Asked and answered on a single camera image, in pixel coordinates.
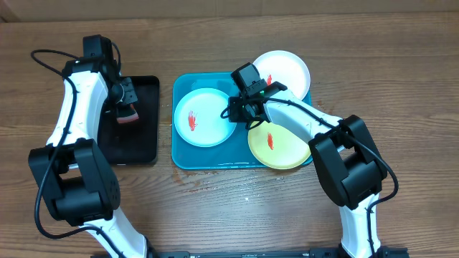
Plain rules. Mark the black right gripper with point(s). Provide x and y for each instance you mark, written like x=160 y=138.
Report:
x=240 y=107

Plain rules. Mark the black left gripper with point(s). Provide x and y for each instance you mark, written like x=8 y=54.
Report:
x=125 y=105

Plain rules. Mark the light blue plate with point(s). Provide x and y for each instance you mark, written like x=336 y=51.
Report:
x=197 y=118

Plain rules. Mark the yellow plate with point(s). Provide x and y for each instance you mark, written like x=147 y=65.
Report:
x=276 y=147

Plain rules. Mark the white plate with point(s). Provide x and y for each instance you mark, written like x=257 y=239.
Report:
x=286 y=68

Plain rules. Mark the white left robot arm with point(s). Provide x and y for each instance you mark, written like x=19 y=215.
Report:
x=77 y=189

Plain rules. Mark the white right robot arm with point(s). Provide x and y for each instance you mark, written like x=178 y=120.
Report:
x=348 y=164

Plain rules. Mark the teal plastic tray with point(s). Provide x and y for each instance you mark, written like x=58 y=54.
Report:
x=233 y=153

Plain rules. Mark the black water tray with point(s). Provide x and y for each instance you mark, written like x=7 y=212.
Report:
x=135 y=142

